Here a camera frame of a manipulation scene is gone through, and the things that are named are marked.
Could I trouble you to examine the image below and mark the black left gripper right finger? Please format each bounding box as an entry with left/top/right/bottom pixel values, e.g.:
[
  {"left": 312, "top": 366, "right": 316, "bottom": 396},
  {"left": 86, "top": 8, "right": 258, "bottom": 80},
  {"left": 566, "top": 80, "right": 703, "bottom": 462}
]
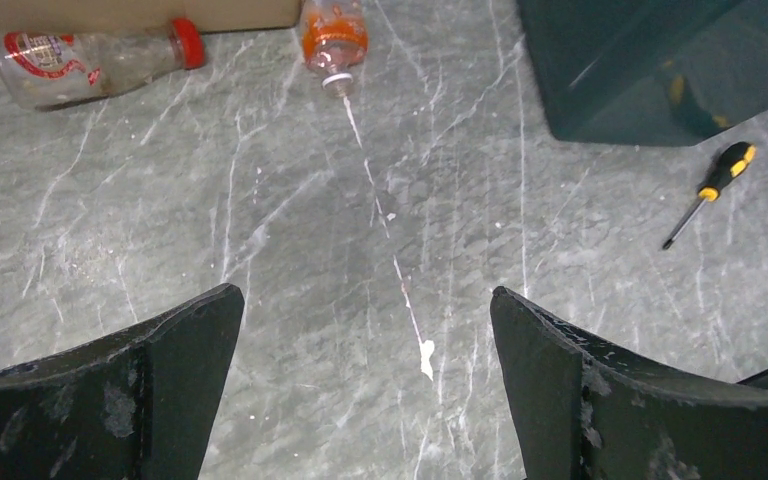
[{"left": 490, "top": 286, "right": 768, "bottom": 479}]

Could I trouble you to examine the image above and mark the small clear bottle red cap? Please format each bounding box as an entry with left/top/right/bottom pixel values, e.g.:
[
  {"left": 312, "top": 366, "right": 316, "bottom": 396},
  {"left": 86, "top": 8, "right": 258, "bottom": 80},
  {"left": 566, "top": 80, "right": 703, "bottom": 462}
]
[{"left": 0, "top": 18, "right": 206, "bottom": 110}]

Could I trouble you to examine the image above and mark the tan plastic toolbox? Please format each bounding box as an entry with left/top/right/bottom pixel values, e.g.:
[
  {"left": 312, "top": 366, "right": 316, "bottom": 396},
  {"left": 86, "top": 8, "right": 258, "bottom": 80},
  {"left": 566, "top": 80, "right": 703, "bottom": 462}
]
[{"left": 0, "top": 0, "right": 301, "bottom": 33}]

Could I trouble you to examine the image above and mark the black yellow screwdriver on table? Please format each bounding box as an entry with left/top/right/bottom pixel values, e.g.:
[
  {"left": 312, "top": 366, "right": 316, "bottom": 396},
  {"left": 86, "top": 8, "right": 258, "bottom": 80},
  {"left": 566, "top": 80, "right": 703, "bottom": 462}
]
[{"left": 661, "top": 141, "right": 757, "bottom": 251}]

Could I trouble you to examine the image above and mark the clear bottle orange label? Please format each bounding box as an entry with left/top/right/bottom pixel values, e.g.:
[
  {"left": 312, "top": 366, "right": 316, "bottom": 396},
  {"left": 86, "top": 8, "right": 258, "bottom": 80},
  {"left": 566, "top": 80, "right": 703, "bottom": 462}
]
[{"left": 299, "top": 0, "right": 369, "bottom": 98}]

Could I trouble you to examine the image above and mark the dark green plastic bin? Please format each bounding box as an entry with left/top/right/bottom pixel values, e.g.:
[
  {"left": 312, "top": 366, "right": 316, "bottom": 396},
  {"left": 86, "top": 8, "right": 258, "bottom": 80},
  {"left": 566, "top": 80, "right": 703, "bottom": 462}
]
[{"left": 518, "top": 0, "right": 768, "bottom": 147}]

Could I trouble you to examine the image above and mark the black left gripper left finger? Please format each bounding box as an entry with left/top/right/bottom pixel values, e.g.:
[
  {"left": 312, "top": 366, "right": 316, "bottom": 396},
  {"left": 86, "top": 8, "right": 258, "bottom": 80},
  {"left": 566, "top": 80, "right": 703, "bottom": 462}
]
[{"left": 0, "top": 283, "right": 245, "bottom": 479}]

